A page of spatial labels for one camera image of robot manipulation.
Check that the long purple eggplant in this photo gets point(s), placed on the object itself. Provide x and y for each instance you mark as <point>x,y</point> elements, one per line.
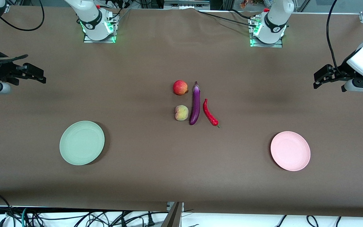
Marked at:
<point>195,105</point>

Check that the pink plate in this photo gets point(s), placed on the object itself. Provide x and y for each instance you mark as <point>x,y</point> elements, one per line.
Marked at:
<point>290,151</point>

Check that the brown table cover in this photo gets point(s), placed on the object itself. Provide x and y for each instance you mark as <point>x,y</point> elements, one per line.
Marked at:
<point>156,164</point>

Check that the aluminium frame rail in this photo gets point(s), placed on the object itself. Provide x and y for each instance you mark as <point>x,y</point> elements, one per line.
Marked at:
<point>186,3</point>

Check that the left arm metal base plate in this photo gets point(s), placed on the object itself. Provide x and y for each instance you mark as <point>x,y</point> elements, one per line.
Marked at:
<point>277,44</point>

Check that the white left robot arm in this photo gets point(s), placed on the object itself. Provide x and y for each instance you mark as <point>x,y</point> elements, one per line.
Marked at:
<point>276,20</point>

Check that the small orange object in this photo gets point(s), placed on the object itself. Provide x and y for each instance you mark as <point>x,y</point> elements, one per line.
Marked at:
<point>246,3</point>

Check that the light green plate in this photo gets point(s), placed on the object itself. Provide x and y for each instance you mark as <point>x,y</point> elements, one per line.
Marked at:
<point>82,142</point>

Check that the yellow pink peach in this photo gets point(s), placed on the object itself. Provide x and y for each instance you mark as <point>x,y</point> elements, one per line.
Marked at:
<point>181,113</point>

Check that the red chili pepper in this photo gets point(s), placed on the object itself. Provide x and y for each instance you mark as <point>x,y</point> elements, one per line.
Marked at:
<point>209,113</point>

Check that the metal post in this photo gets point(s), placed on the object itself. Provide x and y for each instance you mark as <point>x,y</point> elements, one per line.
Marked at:
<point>172,217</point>

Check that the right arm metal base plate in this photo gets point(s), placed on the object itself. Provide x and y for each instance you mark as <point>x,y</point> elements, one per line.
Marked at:
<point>112,34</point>

